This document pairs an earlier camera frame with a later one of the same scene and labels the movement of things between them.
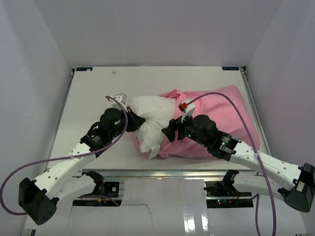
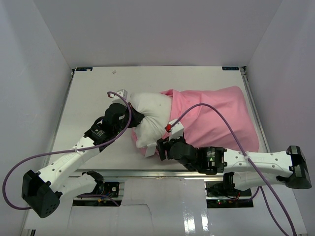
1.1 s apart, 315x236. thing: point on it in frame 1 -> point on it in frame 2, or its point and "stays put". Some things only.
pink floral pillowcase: (225, 106) stays put
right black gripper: (174, 125) -> (163, 144)
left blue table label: (84, 69) stays put
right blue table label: (230, 68) stays put
